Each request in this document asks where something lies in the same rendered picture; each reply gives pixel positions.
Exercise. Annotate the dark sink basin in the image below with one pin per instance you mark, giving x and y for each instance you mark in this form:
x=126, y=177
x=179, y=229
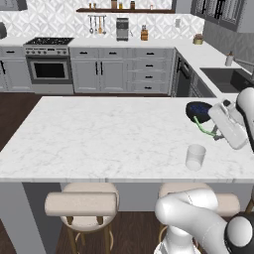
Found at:
x=226, y=79

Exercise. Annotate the dark wooden wall shelf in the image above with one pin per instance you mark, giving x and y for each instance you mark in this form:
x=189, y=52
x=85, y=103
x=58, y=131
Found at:
x=125, y=10

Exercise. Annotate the hanging wooden spatula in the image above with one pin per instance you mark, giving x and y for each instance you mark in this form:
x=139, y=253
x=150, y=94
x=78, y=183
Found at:
x=100, y=28

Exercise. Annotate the clear glass cup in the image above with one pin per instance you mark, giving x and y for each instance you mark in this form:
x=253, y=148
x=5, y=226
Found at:
x=195, y=157

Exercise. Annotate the small yellow jar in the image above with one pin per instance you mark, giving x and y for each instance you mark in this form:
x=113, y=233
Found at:
x=120, y=5

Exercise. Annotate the round green and brown pot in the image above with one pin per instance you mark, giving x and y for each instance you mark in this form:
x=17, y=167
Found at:
x=198, y=39

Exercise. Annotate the white wall socket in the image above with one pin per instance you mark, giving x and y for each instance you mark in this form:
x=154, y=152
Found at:
x=178, y=23

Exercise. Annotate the grey narrow base cupboard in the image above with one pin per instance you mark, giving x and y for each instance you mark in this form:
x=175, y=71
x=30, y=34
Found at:
x=15, y=69

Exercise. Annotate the grey glass-front wall cabinets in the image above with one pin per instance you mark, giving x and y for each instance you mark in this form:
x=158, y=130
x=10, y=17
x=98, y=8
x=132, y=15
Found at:
x=225, y=13

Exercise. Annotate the grey tall wall cabinet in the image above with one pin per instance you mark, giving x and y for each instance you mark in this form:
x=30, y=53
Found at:
x=182, y=6

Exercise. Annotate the grey base cupboard run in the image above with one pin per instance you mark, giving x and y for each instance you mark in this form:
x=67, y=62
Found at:
x=122, y=71

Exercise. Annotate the hanging steel ladle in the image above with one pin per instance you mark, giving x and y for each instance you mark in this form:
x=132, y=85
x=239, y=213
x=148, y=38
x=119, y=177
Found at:
x=104, y=29

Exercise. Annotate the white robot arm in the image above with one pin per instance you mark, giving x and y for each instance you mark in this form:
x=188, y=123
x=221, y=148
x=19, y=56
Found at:
x=195, y=211

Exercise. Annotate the white soap bottle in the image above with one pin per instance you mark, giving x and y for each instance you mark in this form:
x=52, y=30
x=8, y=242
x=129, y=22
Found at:
x=229, y=59

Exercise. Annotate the grey small wall cabinet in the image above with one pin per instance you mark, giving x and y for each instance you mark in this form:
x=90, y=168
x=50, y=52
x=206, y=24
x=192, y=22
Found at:
x=13, y=4

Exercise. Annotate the steel coffee machine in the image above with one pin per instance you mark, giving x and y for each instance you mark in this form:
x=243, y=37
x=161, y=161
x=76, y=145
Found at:
x=122, y=29

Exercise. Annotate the black dishwasher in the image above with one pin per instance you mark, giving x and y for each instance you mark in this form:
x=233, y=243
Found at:
x=183, y=77

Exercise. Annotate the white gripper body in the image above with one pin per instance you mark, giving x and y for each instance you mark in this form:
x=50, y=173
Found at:
x=228, y=127

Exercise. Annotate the steel range with oven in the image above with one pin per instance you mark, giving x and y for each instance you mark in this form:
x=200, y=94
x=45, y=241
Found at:
x=49, y=66

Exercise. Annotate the brown knife block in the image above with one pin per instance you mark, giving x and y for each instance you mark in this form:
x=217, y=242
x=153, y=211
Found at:
x=144, y=33

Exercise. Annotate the small white and red bottle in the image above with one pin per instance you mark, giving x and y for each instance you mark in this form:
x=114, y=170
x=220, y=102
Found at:
x=152, y=6

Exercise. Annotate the utensil rail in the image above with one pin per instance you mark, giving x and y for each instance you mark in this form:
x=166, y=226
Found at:
x=97, y=15

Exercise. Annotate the grey cupboards beside sink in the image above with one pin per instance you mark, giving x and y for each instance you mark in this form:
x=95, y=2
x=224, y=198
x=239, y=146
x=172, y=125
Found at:
x=201, y=86

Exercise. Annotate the small brown bottle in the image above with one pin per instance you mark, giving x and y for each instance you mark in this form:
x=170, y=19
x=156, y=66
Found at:
x=94, y=5
x=90, y=5

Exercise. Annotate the dark brown jar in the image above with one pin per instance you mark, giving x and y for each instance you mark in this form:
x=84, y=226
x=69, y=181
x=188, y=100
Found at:
x=132, y=5

